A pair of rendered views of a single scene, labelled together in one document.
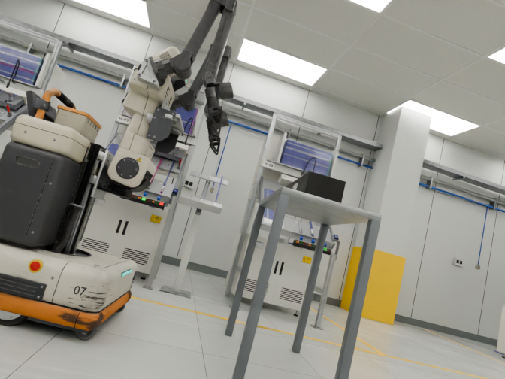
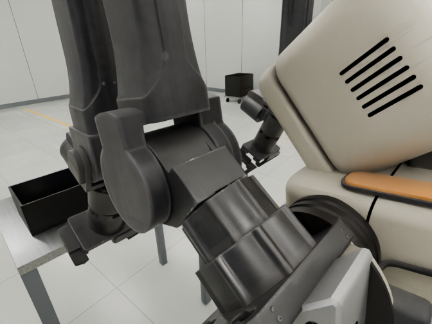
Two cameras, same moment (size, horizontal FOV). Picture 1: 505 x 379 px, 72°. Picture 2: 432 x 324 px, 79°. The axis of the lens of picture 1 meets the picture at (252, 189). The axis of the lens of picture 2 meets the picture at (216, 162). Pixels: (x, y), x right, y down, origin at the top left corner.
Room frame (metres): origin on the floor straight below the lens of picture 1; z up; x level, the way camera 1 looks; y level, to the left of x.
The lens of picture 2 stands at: (2.06, 0.68, 1.34)
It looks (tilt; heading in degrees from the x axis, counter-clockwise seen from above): 25 degrees down; 229
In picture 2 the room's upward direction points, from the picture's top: 1 degrees counter-clockwise
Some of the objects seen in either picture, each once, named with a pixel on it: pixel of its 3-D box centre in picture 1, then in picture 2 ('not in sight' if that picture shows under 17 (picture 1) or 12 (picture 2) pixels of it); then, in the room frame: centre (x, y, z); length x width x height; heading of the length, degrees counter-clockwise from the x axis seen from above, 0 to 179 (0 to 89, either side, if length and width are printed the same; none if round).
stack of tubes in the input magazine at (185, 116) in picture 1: (168, 115); not in sight; (3.27, 0.98, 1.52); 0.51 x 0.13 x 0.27; 99
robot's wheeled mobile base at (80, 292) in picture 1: (51, 274); not in sight; (1.71, 0.81, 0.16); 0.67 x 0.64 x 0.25; 95
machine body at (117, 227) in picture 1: (125, 234); not in sight; (3.38, 1.06, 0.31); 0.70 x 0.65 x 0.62; 99
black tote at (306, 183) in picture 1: (307, 195); (105, 179); (1.80, -0.29, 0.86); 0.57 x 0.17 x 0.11; 5
